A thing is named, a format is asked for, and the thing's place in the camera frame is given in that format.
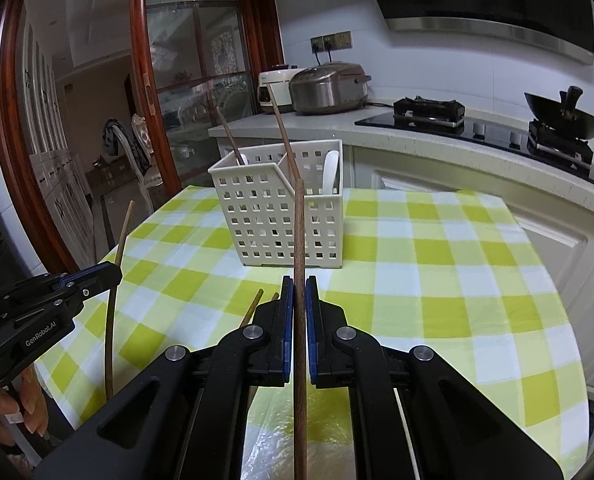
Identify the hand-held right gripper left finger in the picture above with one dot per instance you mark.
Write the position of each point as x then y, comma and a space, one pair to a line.
289, 330

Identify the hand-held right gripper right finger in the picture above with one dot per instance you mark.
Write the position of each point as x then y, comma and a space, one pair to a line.
312, 330

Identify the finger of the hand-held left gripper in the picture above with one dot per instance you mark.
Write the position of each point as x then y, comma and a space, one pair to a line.
37, 287
99, 280

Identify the white perforated utensil basket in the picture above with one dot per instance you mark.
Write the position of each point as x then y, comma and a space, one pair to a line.
277, 225

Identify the white ceramic spoon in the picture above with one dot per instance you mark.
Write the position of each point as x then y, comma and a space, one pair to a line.
331, 170
242, 159

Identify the brown box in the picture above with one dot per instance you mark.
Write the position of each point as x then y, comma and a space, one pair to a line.
102, 175

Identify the white panelled hallway cabinet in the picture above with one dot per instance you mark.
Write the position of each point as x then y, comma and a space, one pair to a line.
57, 170

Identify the green white checkered tablecloth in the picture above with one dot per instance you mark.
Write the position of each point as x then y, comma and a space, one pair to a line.
427, 285

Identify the dark jacket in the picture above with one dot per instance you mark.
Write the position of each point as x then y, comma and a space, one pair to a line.
114, 140

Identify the white ornate chair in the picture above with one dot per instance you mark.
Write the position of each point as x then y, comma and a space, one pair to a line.
144, 145

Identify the wooden glass sliding door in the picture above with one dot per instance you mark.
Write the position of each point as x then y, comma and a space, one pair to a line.
139, 60

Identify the silver rice cooker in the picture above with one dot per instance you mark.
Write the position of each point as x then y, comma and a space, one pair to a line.
327, 90

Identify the white pressure cooker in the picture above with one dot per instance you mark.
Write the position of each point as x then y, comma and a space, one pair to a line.
272, 90

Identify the black burner grate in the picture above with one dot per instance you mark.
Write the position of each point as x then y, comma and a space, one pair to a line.
427, 110
559, 142

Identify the silver cooktop knob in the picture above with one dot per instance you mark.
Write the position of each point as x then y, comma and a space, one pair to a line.
478, 130
514, 137

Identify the black glass gas cooktop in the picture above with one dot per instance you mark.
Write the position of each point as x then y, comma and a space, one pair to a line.
497, 132

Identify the black wok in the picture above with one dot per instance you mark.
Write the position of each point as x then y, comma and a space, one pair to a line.
562, 117

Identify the red wooden door frame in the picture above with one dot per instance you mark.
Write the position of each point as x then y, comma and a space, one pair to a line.
7, 150

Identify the gold wall socket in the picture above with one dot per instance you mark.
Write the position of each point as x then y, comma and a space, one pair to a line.
344, 39
330, 41
317, 42

